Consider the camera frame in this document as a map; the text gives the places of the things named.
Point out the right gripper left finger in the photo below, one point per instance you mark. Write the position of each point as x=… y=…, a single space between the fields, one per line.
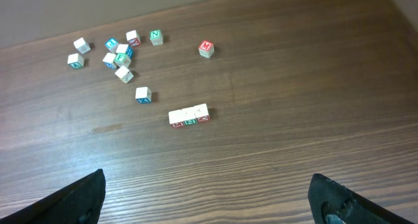
x=78 y=203

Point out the yellow bordered block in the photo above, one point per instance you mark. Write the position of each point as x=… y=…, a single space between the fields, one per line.
x=124 y=74

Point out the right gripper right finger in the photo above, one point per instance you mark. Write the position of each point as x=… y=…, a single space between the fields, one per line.
x=331 y=202

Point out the white block red picture side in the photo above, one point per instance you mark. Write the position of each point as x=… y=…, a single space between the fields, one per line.
x=201 y=112

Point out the block with red M side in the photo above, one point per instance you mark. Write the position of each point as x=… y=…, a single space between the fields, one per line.
x=176 y=118

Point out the blue letter P block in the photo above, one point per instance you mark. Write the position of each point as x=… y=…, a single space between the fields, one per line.
x=112 y=45

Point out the plain white wooden block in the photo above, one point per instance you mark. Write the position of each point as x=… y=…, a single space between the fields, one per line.
x=82 y=46

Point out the white block green N side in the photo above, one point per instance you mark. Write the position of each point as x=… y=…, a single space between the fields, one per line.
x=189 y=117

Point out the block with blue X side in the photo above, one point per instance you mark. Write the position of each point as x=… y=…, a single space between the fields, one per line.
x=143 y=95

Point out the green letter N block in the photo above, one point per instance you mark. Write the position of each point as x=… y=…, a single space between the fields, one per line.
x=156 y=37

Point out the green letter F block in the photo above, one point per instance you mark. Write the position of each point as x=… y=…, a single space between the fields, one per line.
x=122 y=60

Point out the red letter M block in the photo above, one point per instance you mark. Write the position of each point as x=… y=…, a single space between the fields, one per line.
x=206 y=48

